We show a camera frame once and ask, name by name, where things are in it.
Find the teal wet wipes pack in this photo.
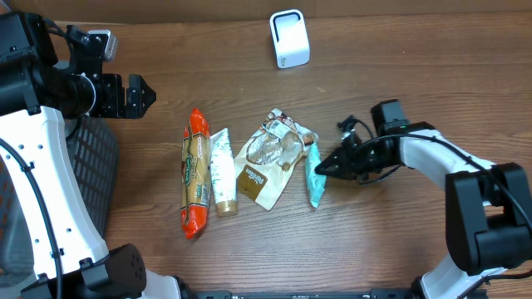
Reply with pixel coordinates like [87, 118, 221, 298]
[305, 143, 327, 208]

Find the beige grain snack pouch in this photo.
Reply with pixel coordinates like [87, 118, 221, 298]
[234, 108, 318, 211]

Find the orange spaghetti packet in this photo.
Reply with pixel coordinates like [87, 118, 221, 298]
[180, 108, 211, 239]

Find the white gold-capped cream tube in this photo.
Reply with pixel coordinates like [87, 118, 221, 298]
[209, 128, 238, 217]

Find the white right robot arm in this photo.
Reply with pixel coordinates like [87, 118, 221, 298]
[315, 99, 531, 299]

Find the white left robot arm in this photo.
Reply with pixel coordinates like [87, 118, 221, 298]
[1, 12, 185, 299]

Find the white barcode scanner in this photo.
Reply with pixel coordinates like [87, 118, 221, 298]
[269, 9, 310, 69]

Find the grey plastic shopping basket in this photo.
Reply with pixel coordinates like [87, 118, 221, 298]
[1, 118, 119, 285]

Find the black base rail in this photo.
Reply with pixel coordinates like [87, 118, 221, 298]
[195, 288, 422, 299]

